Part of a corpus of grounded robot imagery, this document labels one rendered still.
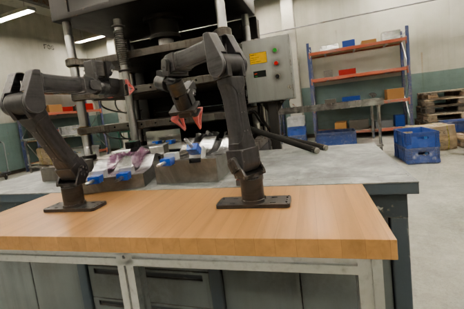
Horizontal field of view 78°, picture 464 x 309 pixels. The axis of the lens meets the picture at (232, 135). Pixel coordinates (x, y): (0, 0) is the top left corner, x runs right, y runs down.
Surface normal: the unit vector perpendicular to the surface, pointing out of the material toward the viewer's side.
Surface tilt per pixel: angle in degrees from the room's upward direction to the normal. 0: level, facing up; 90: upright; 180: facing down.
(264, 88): 90
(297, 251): 90
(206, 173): 90
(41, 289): 90
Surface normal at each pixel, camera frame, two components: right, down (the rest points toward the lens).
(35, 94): 0.96, -0.09
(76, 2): -0.28, 0.13
